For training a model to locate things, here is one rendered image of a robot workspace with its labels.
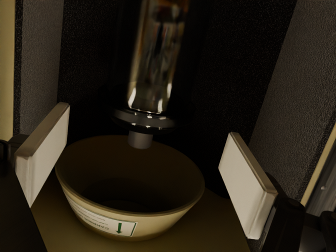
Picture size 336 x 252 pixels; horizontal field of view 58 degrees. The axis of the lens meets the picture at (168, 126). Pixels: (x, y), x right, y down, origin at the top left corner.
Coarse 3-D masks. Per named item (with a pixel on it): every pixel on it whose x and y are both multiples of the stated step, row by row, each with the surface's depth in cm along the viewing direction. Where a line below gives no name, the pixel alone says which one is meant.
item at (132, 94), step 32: (128, 0) 26; (160, 0) 25; (192, 0) 26; (128, 32) 27; (160, 32) 26; (192, 32) 27; (128, 64) 28; (160, 64) 27; (192, 64) 29; (128, 96) 29; (160, 96) 29; (160, 128) 29
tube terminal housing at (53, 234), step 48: (0, 0) 22; (0, 48) 24; (0, 96) 25; (48, 192) 37; (96, 192) 42; (144, 192) 44; (48, 240) 30; (96, 240) 32; (144, 240) 33; (192, 240) 35; (240, 240) 36
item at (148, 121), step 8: (96, 96) 32; (104, 104) 30; (112, 112) 29; (120, 112) 29; (128, 120) 29; (136, 120) 28; (144, 120) 28; (152, 120) 29; (160, 120) 29; (168, 120) 29; (176, 120) 30; (184, 120) 30
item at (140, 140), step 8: (112, 120) 32; (128, 128) 31; (136, 128) 30; (144, 128) 30; (128, 136) 34; (136, 136) 34; (144, 136) 34; (152, 136) 35; (136, 144) 34; (144, 144) 34
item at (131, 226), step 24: (72, 144) 38; (96, 144) 42; (120, 144) 44; (72, 168) 37; (96, 168) 42; (120, 168) 44; (144, 168) 44; (168, 168) 43; (192, 168) 40; (72, 192) 30; (168, 192) 41; (192, 192) 36; (96, 216) 30; (120, 216) 29; (144, 216) 29; (168, 216) 30; (120, 240) 32
